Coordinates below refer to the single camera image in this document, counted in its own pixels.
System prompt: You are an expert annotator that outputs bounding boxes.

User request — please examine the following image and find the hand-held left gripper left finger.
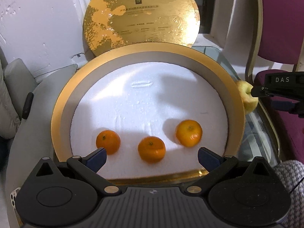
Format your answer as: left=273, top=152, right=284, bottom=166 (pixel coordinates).
left=28, top=147, right=120, bottom=194

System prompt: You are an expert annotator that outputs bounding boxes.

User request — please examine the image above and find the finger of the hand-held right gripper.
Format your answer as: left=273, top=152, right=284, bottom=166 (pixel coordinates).
left=271, top=100, right=304, bottom=119
left=250, top=85, right=304, bottom=100

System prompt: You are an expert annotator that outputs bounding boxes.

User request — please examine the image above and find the yellow-green apple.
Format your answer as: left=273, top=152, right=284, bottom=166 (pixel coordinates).
left=236, top=80, right=258, bottom=115

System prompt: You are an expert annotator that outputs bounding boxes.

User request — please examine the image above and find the glass desktop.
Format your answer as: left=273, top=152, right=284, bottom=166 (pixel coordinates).
left=191, top=45, right=282, bottom=169

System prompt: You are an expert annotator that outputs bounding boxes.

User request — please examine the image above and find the pale ribbed cushion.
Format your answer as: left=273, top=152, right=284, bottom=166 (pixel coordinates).
left=0, top=50, right=22, bottom=139

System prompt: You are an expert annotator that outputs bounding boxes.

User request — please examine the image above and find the grey square cushion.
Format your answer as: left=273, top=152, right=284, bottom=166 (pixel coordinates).
left=3, top=59, right=38, bottom=93

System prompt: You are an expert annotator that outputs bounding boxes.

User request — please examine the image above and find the gold round box lid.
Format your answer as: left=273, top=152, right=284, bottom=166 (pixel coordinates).
left=82, top=0, right=200, bottom=57

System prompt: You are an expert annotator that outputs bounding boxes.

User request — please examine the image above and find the maroon padded banquet chair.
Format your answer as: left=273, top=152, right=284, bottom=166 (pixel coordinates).
left=245, top=0, right=304, bottom=162

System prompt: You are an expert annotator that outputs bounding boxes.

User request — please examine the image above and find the gold round gift box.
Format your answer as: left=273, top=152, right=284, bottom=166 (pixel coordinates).
left=51, top=43, right=245, bottom=184

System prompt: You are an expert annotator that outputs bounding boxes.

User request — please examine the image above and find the white foam box liner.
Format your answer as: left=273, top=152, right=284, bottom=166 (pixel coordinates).
left=70, top=62, right=228, bottom=180

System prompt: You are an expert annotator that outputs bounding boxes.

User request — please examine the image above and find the grey sofa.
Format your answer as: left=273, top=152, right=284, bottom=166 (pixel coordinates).
left=0, top=63, right=79, bottom=228

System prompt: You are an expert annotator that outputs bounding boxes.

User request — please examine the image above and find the black remote control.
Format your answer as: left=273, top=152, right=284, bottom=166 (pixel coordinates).
left=22, top=92, right=34, bottom=120

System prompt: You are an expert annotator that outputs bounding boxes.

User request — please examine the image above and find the orange mandarin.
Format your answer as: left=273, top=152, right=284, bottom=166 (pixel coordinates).
left=175, top=120, right=203, bottom=147
left=96, top=130, right=121, bottom=155
left=138, top=136, right=166, bottom=164

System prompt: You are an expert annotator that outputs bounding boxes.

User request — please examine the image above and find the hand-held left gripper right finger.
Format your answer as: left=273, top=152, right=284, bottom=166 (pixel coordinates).
left=186, top=147, right=273, bottom=194

